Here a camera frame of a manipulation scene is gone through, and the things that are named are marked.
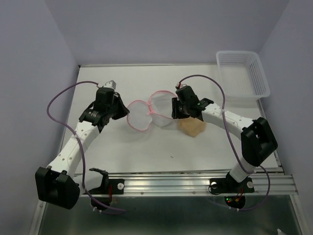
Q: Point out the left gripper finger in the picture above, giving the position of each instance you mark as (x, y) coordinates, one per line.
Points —
(118, 105)
(114, 116)

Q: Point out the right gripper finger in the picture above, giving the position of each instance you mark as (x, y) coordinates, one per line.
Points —
(175, 108)
(181, 113)

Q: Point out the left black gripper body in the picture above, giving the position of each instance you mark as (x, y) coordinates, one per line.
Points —
(110, 107)

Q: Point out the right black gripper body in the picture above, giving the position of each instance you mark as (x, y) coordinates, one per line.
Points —
(183, 105)

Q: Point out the beige bra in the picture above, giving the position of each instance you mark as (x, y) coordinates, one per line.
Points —
(191, 126)

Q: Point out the white mesh laundry bag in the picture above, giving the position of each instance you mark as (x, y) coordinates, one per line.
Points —
(156, 110)

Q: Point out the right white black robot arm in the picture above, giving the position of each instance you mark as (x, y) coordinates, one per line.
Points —
(256, 136)

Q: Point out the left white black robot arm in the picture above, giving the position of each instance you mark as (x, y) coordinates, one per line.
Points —
(55, 183)

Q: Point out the white plastic basket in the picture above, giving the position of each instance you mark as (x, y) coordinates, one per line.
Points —
(242, 75)

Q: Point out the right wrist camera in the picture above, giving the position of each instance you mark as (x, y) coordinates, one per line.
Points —
(181, 86)

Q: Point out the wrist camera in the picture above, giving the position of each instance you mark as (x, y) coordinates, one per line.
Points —
(110, 84)
(181, 86)

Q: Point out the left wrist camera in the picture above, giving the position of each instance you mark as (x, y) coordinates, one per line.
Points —
(110, 84)

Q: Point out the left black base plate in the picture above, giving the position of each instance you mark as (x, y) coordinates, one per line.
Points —
(108, 186)

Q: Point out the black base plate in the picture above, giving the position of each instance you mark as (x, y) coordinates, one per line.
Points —
(108, 186)
(229, 186)

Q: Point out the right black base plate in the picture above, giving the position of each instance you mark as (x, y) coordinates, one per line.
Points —
(229, 186)

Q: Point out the aluminium frame rail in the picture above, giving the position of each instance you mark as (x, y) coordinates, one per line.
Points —
(179, 185)

